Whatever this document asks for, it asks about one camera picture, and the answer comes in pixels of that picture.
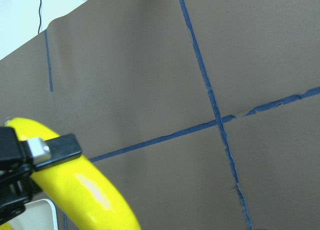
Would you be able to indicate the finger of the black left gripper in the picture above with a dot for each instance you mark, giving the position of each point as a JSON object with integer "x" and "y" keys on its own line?
{"x": 44, "y": 154}

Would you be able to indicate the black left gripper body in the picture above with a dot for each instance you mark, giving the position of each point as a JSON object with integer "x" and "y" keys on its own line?
{"x": 14, "y": 176}

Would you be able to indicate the yellow banana basket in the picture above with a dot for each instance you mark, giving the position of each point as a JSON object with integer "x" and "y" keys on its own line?
{"x": 86, "y": 196}

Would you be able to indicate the white bear print tray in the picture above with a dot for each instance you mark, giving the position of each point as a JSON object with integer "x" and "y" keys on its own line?
{"x": 38, "y": 215}

